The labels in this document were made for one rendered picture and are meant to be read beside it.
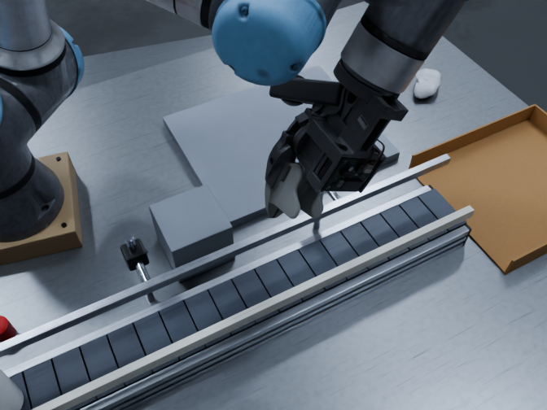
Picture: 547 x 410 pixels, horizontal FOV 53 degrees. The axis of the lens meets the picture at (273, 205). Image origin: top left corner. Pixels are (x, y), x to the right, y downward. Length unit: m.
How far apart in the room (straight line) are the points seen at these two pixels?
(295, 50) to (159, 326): 0.51
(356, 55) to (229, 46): 0.16
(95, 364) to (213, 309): 0.17
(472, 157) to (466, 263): 0.24
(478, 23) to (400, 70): 2.56
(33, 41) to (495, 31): 2.52
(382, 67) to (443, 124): 0.64
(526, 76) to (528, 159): 1.70
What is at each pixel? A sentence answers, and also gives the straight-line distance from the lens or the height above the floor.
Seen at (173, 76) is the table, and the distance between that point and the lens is 1.26.
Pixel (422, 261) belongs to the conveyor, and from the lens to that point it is 0.93.
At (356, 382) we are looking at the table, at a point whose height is 0.83.
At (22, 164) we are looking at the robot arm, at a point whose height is 0.99.
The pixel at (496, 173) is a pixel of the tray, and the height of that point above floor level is 0.83.
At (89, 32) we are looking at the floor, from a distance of 3.01.
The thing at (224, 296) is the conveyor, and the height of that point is 0.88.
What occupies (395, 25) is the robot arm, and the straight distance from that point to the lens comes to 0.53.
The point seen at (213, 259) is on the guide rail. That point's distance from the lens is 0.76.
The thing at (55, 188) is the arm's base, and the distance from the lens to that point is 0.97.
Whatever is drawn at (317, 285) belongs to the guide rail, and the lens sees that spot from 0.79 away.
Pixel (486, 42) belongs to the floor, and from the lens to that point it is 2.98.
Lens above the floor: 1.59
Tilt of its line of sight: 51 degrees down
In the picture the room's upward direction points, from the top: straight up
